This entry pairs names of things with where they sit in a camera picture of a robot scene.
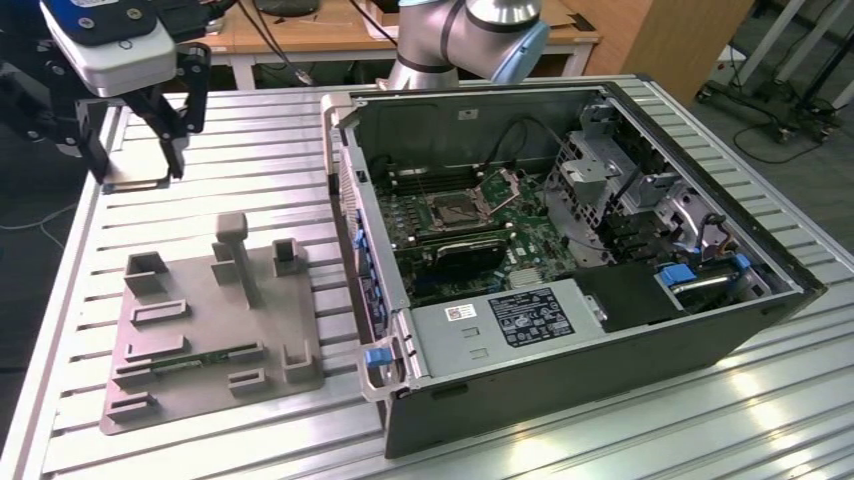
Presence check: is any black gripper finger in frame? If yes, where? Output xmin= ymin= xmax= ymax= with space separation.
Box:
xmin=123 ymin=42 xmax=214 ymax=182
xmin=0 ymin=39 xmax=114 ymax=187

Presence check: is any silver CPU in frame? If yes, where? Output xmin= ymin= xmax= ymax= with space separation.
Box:
xmin=102 ymin=158 xmax=174 ymax=195

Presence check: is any black RAM slot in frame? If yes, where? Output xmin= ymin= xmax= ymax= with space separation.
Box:
xmin=390 ymin=168 xmax=483 ymax=179
xmin=391 ymin=173 xmax=485 ymax=184
xmin=393 ymin=178 xmax=483 ymax=190

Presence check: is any CPU socket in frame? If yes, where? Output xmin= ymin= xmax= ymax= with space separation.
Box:
xmin=426 ymin=192 xmax=499 ymax=234

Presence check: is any wooden desk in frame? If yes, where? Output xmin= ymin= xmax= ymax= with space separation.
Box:
xmin=206 ymin=0 xmax=606 ymax=91

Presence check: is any cardboard box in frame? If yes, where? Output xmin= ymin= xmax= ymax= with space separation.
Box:
xmin=358 ymin=0 xmax=403 ymax=40

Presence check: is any grey parts rack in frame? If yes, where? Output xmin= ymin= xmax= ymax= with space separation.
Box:
xmin=98 ymin=212 xmax=329 ymax=436

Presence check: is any metal socket cover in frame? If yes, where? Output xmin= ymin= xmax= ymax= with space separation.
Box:
xmin=470 ymin=167 xmax=529 ymax=219

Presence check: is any black graphics card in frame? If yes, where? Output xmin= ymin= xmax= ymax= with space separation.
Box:
xmin=431 ymin=238 xmax=507 ymax=284

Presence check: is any green RAM stick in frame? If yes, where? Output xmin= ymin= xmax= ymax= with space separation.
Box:
xmin=151 ymin=343 xmax=263 ymax=374

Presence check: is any green motherboard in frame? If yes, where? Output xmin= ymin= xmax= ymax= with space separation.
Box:
xmin=373 ymin=164 xmax=582 ymax=309

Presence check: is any silver metal drive cage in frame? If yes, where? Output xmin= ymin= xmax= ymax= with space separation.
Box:
xmin=546 ymin=99 xmax=676 ymax=251

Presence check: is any silver chipset heatsink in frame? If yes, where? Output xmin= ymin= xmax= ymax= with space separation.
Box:
xmin=510 ymin=267 xmax=557 ymax=292

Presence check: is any grey power supply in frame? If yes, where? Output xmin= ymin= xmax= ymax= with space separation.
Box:
xmin=407 ymin=278 xmax=610 ymax=377

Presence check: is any wooden cabinet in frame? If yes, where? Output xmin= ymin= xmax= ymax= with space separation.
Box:
xmin=619 ymin=0 xmax=756 ymax=106

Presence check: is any black drive bay cover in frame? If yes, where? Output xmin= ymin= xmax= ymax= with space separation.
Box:
xmin=574 ymin=262 xmax=693 ymax=334

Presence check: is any black open PC case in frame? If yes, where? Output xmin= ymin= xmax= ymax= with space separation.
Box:
xmin=319 ymin=74 xmax=829 ymax=461

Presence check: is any wheeled equipment stand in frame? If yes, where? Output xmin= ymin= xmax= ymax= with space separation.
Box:
xmin=697 ymin=0 xmax=854 ymax=146

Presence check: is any white black wrist camera box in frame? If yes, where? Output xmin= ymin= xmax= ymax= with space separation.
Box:
xmin=39 ymin=0 xmax=179 ymax=99

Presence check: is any black cable gold connector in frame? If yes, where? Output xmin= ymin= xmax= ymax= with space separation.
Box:
xmin=237 ymin=0 xmax=315 ymax=87

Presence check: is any thin black cable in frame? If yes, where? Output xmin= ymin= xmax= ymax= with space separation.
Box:
xmin=346 ymin=0 xmax=402 ymax=51

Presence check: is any black looped wire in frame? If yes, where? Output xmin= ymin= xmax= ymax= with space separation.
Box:
xmin=483 ymin=117 xmax=563 ymax=172

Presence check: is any coloured wire bundle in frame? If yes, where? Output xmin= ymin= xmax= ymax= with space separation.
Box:
xmin=693 ymin=213 xmax=737 ymax=262

